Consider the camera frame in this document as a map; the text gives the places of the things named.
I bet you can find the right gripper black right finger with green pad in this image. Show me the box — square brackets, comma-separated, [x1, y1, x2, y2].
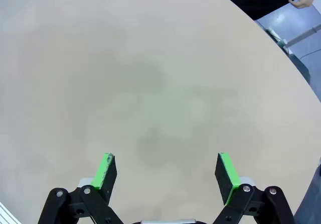
[212, 152, 296, 224]

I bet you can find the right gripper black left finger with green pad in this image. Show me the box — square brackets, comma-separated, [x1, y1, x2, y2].
[37, 153, 124, 224]

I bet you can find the white ribbed panel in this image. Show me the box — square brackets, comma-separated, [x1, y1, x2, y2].
[0, 201, 23, 224]

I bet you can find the white rod with teal fitting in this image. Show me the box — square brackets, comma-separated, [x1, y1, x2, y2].
[265, 24, 321, 55]

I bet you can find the person in red jacket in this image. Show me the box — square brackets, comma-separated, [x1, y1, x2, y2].
[226, 0, 301, 21]

